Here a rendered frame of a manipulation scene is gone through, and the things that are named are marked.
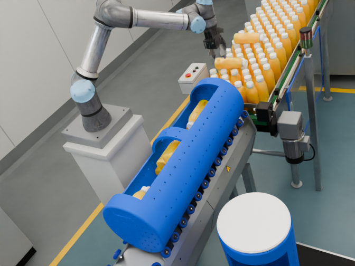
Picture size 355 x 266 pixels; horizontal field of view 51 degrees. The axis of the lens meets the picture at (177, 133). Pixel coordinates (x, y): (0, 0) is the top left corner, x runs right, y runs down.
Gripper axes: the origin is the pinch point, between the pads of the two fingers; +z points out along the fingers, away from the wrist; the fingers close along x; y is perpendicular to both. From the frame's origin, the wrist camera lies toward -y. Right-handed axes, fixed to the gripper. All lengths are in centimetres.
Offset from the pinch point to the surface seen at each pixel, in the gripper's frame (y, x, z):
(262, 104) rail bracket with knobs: 13.1, 25.6, 21.9
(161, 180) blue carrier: 92, 14, 1
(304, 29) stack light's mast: -19.4, 41.9, -3.8
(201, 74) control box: -3.7, -17.9, 15.0
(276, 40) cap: -40.5, 18.2, 13.2
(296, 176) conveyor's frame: -18, 27, 111
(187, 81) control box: 7.3, -21.2, 12.3
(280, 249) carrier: 96, 59, 22
